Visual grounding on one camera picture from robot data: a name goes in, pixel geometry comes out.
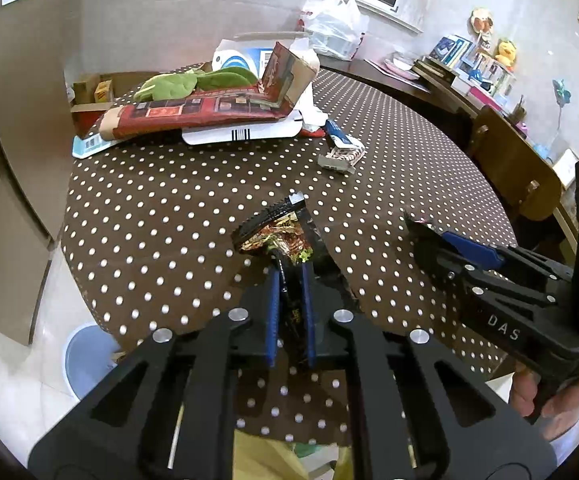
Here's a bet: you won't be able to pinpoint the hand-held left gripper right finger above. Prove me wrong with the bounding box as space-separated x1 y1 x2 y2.
300 265 555 480

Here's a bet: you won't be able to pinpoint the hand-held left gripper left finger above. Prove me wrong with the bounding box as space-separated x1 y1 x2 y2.
30 265 284 480

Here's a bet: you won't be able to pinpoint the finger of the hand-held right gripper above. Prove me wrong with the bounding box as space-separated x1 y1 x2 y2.
442 231 575 282
403 211 557 311

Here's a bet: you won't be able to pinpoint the dark snack wrapper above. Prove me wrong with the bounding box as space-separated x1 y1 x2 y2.
234 191 359 368

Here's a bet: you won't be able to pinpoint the person's right hand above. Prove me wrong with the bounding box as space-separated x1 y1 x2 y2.
509 362 579 426

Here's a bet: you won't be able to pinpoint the wooden chair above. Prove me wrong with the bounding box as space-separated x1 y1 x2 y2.
469 105 565 223

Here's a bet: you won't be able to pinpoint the small grey packet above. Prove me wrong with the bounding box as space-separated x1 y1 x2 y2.
318 146 363 175

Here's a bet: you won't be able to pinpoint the brown polka dot tablecloth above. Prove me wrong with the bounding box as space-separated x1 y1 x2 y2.
60 62 517 448

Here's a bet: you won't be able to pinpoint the yellow bag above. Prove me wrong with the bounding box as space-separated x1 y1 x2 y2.
234 430 353 480

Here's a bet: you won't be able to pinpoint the blue and white wrapper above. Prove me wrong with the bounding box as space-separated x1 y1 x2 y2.
323 119 365 153

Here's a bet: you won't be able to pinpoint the dark wooden desk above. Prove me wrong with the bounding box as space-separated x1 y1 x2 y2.
319 55 579 246

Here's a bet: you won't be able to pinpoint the light blue plastic bin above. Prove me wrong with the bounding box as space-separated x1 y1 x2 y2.
64 324 123 402

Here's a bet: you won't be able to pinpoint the pink papers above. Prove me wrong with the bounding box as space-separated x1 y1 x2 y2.
367 57 420 81

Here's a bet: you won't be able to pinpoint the stack of books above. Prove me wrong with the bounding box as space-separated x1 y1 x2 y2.
412 35 515 106

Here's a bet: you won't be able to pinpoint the white tissue paper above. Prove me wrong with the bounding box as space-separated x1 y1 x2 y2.
294 82 331 133

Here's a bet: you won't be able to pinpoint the yellow duck plush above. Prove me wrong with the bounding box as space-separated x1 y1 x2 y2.
493 39 517 67

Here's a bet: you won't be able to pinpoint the flattened red cardboard box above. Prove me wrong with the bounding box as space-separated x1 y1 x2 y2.
98 41 321 142

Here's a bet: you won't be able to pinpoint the light blue card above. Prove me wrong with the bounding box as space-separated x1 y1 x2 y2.
72 134 120 159

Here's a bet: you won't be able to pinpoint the green plush toy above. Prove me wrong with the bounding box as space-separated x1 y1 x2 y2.
134 66 259 104

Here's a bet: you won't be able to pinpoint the white plastic bag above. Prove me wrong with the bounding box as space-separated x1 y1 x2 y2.
302 0 370 61

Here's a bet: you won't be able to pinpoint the white and blue box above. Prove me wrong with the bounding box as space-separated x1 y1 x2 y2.
212 39 276 81

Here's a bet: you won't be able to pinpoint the brown cardboard box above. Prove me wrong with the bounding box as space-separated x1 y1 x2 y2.
68 72 160 111

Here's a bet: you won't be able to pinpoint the beige refrigerator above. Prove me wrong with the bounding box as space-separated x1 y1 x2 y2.
0 0 78 346

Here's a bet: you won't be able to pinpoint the round wall ornament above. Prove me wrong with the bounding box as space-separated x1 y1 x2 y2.
471 7 495 36

